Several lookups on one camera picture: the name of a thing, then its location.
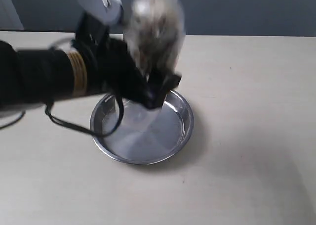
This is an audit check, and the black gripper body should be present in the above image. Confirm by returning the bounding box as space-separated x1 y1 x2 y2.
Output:
72 13 151 106

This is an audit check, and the clear plastic jar with beans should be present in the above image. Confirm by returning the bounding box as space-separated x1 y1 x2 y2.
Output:
123 0 186 77

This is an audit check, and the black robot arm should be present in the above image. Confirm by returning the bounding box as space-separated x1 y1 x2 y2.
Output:
0 14 181 114

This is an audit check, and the round stainless steel plate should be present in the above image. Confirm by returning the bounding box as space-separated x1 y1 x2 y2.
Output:
93 90 194 165

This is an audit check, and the black cable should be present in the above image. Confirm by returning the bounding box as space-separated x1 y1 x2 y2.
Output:
0 37 125 137

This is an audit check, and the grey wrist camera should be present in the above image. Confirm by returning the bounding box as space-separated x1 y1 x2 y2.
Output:
78 0 123 26

